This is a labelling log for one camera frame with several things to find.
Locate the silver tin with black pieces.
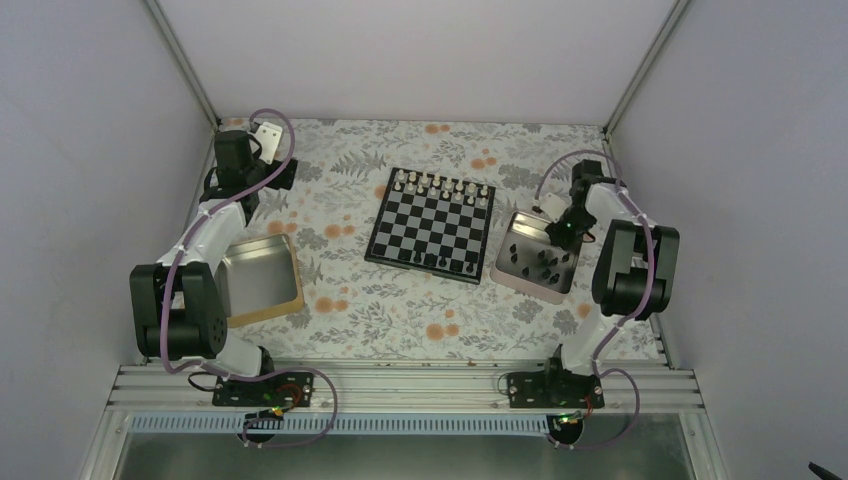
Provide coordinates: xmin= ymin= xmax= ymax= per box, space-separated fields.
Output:
xmin=490 ymin=211 xmax=581 ymax=305

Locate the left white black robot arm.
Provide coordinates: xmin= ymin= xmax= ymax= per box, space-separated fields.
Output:
xmin=129 ymin=122 xmax=296 ymax=405

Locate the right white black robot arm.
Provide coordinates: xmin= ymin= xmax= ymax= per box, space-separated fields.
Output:
xmin=541 ymin=160 xmax=680 ymax=407

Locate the black grey chess board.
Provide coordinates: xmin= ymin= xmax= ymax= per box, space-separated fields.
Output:
xmin=364 ymin=168 xmax=496 ymax=285

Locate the empty gold silver tin lid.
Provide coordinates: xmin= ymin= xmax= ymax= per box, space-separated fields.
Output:
xmin=215 ymin=234 xmax=305 ymax=329

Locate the floral patterned table mat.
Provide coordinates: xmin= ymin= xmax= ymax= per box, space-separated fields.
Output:
xmin=235 ymin=119 xmax=603 ymax=361

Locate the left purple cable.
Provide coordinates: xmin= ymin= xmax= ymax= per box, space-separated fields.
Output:
xmin=158 ymin=108 xmax=340 ymax=450

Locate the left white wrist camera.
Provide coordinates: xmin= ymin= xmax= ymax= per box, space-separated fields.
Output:
xmin=251 ymin=121 xmax=283 ymax=164

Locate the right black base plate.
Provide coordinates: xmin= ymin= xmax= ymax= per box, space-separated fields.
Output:
xmin=506 ymin=371 xmax=605 ymax=409

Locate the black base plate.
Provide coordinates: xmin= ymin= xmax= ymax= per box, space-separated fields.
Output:
xmin=506 ymin=371 xmax=605 ymax=409
xmin=212 ymin=372 xmax=314 ymax=409

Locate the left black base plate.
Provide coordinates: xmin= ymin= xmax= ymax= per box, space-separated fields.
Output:
xmin=212 ymin=372 xmax=314 ymax=409

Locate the aluminium rail frame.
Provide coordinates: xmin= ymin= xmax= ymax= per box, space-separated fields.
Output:
xmin=106 ymin=365 xmax=705 ymax=414

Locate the grey slotted cable duct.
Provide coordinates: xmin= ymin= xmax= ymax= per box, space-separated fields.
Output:
xmin=128 ymin=412 xmax=552 ymax=437

